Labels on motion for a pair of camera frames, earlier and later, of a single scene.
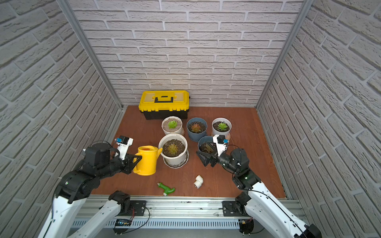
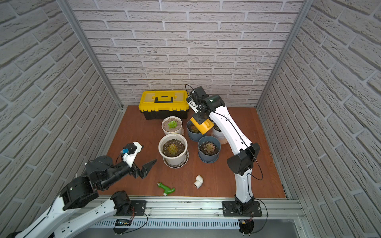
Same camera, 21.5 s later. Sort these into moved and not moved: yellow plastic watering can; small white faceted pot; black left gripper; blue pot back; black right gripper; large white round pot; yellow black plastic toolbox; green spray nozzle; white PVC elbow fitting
Moved: black left gripper; yellow plastic watering can; black right gripper
Not moved: small white faceted pot; green spray nozzle; large white round pot; white PVC elbow fitting; yellow black plastic toolbox; blue pot back
